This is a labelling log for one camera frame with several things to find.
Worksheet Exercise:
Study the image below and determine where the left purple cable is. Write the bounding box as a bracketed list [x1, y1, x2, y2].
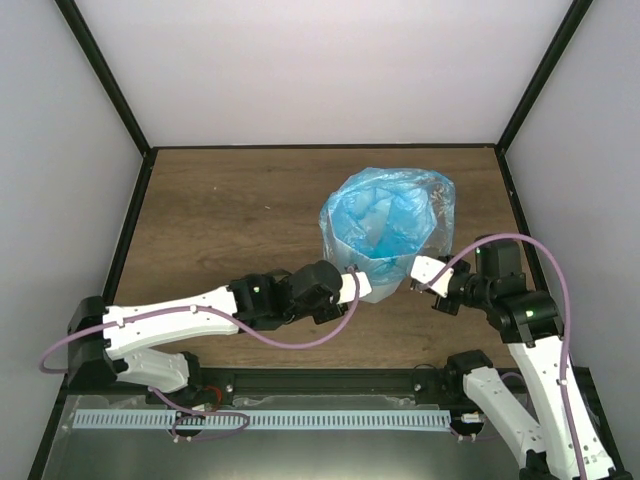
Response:
[38, 265, 362, 444]

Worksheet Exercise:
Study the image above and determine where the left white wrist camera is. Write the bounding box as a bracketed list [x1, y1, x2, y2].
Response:
[338, 271, 372, 304]

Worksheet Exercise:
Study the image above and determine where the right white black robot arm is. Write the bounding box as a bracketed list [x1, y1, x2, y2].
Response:
[410, 234, 631, 479]

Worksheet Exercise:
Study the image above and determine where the black mounting rail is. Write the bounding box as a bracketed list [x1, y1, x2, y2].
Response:
[64, 367, 591, 406]

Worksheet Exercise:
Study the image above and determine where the grey metal front plate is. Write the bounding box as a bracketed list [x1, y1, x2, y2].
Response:
[42, 396, 522, 479]

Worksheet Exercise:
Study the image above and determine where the light blue slotted cable duct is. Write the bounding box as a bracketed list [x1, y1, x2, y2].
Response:
[72, 409, 451, 432]

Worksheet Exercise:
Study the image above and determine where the purple cable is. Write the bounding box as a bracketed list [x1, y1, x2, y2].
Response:
[38, 265, 362, 444]
[418, 233, 590, 480]

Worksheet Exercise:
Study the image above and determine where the blue plastic trash bag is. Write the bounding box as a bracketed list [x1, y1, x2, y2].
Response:
[319, 167, 456, 287]

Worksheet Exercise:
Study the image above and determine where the white plastic trash bin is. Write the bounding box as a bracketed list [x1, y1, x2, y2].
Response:
[323, 249, 416, 304]

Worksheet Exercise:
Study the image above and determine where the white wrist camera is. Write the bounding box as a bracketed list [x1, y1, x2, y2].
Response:
[338, 271, 372, 304]
[409, 255, 454, 298]

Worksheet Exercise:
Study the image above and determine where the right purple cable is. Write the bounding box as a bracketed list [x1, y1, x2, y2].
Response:
[418, 233, 590, 480]

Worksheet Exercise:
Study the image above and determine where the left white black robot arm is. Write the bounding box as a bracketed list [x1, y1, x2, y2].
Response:
[67, 260, 370, 404]

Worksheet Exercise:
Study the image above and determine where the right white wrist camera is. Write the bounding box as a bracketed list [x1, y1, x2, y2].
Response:
[409, 255, 454, 298]

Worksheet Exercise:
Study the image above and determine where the black enclosure frame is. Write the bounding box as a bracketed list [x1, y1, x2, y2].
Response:
[29, 0, 631, 480]

